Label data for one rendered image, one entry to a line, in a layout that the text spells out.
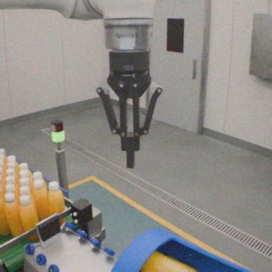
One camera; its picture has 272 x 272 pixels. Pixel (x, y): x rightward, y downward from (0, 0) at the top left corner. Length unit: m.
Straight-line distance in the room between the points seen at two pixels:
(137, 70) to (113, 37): 0.07
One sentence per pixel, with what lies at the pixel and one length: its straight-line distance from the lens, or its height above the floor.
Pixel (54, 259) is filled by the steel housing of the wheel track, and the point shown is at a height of 0.93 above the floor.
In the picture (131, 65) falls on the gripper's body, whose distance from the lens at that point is 0.52.
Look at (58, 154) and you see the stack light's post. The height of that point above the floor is 1.09.
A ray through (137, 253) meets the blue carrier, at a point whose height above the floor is 1.23.
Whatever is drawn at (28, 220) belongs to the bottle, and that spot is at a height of 1.02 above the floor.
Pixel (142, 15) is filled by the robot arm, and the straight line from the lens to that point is 0.51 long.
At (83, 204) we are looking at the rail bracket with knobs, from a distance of 1.28.
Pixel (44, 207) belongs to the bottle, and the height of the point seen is 0.99.
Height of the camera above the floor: 1.74
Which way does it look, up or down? 23 degrees down
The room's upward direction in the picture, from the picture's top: straight up
